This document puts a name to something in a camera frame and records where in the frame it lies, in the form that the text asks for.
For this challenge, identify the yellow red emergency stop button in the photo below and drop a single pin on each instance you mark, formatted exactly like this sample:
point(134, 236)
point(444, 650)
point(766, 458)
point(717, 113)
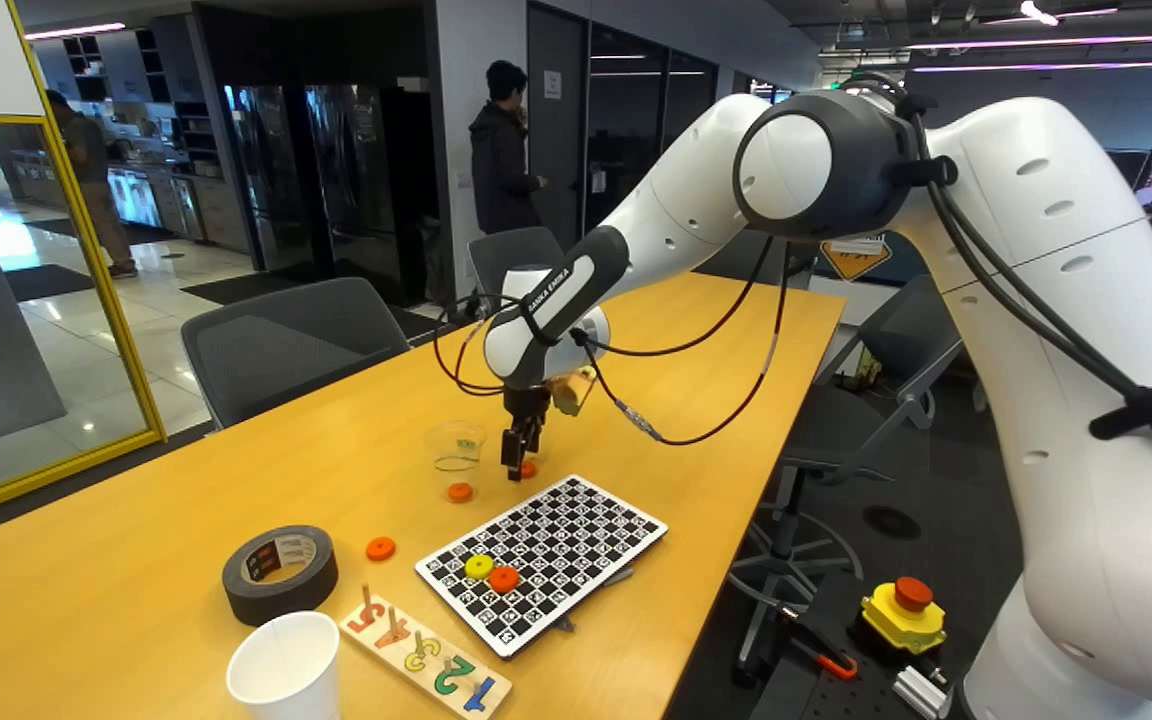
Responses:
point(906, 619)

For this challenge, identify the small white box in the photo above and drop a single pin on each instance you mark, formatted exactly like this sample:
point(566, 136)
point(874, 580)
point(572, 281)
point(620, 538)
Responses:
point(922, 691)

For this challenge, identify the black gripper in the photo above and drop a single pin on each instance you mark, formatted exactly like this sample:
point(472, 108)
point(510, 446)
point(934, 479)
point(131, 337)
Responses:
point(526, 405)

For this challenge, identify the yellow wooden disc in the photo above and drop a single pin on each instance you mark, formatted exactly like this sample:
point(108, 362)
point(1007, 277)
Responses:
point(476, 567)

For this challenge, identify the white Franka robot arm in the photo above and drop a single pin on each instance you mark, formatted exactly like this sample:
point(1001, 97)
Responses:
point(1096, 403)

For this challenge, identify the white paper cup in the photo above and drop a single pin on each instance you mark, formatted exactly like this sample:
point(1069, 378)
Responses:
point(285, 673)

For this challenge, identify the grey office chair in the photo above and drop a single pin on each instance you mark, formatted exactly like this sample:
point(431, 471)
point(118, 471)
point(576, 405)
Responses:
point(510, 252)
point(910, 333)
point(289, 343)

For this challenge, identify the orange wooden disc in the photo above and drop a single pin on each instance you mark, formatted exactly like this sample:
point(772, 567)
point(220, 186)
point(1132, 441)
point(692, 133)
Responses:
point(506, 580)
point(529, 471)
point(380, 551)
point(462, 494)

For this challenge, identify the yellow framed glass partition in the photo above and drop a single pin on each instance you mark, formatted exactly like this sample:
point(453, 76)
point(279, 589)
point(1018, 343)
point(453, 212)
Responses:
point(19, 333)

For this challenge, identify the transparent plastic cup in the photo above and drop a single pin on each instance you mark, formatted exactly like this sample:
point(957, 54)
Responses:
point(456, 460)

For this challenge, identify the person in corridor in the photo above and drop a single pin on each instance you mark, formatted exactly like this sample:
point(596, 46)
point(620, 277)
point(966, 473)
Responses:
point(89, 173)

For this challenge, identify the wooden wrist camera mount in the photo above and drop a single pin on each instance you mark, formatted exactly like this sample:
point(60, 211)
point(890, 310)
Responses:
point(572, 388)

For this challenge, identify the person in dark jacket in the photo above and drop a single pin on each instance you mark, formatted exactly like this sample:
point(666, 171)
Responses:
point(500, 155)

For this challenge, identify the black white checkered calibration board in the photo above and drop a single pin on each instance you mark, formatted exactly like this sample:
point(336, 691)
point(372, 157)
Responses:
point(558, 546)

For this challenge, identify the orange white sign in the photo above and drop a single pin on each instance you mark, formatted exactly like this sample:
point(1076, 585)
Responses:
point(856, 258)

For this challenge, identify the black tape roll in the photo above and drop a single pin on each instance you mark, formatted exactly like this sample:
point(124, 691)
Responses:
point(279, 579)

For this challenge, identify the wooden number puzzle board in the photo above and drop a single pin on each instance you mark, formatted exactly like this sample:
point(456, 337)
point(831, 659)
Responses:
point(422, 659)

